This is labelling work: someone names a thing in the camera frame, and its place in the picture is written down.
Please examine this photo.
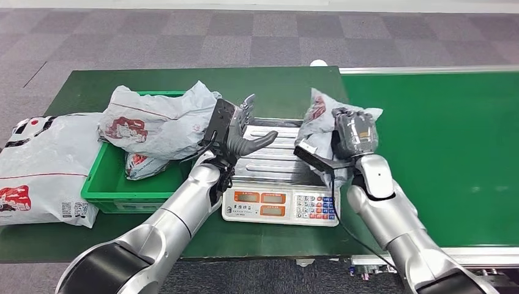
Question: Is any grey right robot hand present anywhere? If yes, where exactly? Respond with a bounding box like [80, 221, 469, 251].
[331, 107, 379, 160]

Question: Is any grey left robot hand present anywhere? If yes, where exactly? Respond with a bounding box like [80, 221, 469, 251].
[215, 94, 279, 167]

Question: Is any soft white red-print parcel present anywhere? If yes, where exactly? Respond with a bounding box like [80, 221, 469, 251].
[295, 88, 384, 187]

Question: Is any plump white red-print parcel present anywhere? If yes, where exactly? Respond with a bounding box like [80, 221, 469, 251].
[124, 152, 171, 181]

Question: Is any electronic scale with steel tray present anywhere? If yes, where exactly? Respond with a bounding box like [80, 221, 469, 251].
[222, 118, 342, 227]

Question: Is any green plastic crate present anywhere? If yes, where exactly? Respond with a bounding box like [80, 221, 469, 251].
[81, 91, 204, 214]

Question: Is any large flat white mailer bag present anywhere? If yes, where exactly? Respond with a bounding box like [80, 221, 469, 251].
[0, 113, 104, 229]

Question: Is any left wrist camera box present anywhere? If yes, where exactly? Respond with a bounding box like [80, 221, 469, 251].
[204, 98, 237, 145]

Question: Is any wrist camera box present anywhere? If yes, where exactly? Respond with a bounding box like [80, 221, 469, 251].
[293, 140, 354, 175]
[204, 98, 237, 145]

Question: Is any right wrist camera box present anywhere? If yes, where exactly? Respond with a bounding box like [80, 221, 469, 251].
[293, 140, 354, 175]

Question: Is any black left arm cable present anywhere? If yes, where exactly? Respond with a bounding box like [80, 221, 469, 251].
[180, 132, 218, 163]

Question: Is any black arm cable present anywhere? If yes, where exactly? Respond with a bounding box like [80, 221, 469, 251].
[330, 170, 396, 271]
[180, 132, 218, 163]

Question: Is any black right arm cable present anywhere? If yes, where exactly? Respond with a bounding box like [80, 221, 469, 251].
[330, 170, 396, 271]

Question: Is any green conveyor belt silver frame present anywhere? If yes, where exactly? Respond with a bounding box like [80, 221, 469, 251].
[337, 64, 519, 281]

